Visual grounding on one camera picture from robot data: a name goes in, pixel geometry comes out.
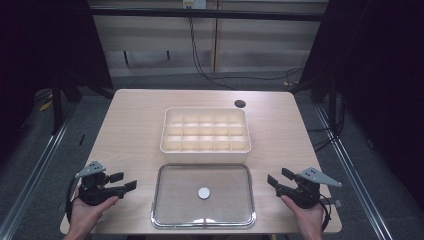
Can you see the person's left hand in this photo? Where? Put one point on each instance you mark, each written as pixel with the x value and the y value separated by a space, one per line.
pixel 85 215

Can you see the black curtain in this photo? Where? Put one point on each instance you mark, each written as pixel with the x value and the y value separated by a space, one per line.
pixel 376 66
pixel 43 43

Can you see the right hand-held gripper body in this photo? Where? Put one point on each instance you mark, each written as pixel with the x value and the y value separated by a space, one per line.
pixel 308 191

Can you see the yellow floor object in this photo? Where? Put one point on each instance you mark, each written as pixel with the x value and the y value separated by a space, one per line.
pixel 45 106

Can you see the clear lid with white knob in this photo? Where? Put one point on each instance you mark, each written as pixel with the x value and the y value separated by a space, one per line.
pixel 203 196

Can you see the small black floor object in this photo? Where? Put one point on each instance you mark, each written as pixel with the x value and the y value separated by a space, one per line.
pixel 81 139

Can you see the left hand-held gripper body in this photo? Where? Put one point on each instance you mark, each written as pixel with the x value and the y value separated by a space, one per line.
pixel 91 191

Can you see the black horizontal metal bar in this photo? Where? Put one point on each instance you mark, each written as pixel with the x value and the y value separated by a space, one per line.
pixel 206 14

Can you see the white wall socket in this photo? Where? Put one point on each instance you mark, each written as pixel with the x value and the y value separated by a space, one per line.
pixel 194 4

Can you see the white compartment storage box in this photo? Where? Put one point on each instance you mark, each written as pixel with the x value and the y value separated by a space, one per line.
pixel 205 135

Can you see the metal floor rail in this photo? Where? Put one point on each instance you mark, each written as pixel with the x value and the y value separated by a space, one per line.
pixel 353 173
pixel 30 180

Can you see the black metal stand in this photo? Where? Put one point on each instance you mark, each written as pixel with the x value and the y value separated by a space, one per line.
pixel 57 106
pixel 332 103

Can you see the person's right hand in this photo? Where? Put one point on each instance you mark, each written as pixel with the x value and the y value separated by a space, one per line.
pixel 308 220

